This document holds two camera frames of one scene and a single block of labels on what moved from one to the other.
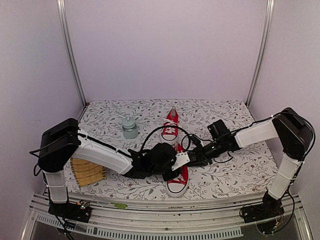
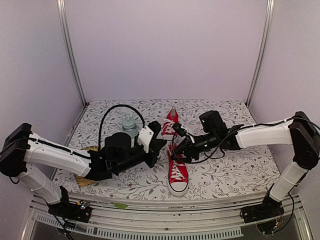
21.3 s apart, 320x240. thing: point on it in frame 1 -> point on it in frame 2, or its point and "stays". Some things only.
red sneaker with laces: (170, 135) stays
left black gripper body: (168, 177) -> (154, 153)
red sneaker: (177, 187) stays
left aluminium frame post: (63, 20) stays
